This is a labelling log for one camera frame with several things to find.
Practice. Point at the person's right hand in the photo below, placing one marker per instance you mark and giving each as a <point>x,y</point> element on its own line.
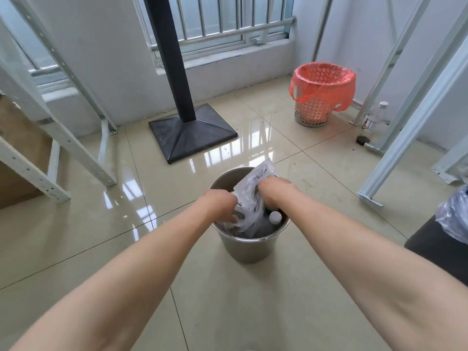
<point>276,191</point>

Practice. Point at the person's left hand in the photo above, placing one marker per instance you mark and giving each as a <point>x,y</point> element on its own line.
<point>221,204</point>

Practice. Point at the clear ribbed plastic bottle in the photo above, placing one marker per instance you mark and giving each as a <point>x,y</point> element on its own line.
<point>275,217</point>

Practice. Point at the steel waste bin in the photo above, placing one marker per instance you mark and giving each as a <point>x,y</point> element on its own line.
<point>248,252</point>

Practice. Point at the red label plastic bottle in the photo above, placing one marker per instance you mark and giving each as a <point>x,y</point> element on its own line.
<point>374,120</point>

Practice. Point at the person's left forearm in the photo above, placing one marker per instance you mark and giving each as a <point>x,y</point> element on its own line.
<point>120,281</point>

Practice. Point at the person's right forearm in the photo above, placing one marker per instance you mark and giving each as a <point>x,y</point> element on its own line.
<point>365,259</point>

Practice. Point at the pink mesh waste basket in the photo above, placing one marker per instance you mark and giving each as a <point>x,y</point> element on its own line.
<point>314,115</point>

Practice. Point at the small black round object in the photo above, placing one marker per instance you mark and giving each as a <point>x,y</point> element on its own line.
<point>362,140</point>

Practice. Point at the window with metal bars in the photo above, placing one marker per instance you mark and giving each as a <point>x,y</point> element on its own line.
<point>234,38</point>

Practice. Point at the grey metal pole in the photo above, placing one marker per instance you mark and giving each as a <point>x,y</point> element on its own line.
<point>322,29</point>

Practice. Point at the clear crumpled plastic bag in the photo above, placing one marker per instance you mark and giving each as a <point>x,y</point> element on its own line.
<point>455,215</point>

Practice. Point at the slim white shelf upright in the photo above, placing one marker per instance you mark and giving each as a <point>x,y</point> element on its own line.
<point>62,62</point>

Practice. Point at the black square table pedestal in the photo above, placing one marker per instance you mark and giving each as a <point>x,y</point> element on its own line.
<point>190,138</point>

